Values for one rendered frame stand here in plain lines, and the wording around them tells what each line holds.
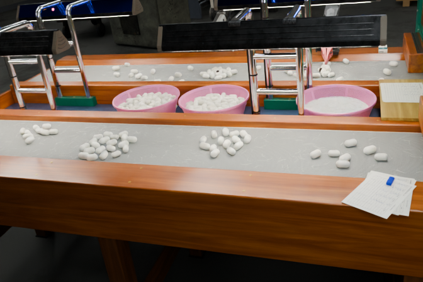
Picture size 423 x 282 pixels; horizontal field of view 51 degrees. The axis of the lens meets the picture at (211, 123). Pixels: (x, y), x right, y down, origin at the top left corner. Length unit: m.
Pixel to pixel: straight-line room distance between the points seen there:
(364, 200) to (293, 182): 0.17
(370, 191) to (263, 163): 0.32
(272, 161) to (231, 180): 0.17
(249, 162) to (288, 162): 0.11
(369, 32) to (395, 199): 0.41
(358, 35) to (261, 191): 0.46
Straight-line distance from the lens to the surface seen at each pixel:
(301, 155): 1.29
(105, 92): 2.04
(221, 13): 2.58
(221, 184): 1.14
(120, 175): 1.26
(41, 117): 1.84
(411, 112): 1.48
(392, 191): 1.10
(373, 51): 2.11
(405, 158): 1.30
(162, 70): 2.17
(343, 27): 1.20
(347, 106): 1.61
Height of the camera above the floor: 1.38
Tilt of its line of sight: 25 degrees down
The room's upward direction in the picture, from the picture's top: 7 degrees counter-clockwise
